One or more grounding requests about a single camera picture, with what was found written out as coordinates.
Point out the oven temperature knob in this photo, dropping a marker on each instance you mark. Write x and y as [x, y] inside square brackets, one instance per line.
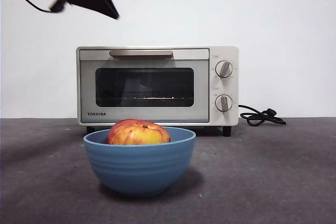
[224, 69]

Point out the blue ribbed bowl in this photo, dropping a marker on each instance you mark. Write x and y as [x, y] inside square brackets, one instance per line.
[139, 169]

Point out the oven timer knob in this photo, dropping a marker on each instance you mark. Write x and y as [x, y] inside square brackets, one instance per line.
[223, 102]

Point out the oven door with glass window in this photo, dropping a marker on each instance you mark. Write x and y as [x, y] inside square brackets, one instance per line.
[88, 90]

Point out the cream Toshiba toaster oven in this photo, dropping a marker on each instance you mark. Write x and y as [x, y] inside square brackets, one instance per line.
[225, 86]

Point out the red yellow apple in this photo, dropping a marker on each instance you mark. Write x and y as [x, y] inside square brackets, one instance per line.
[137, 134]

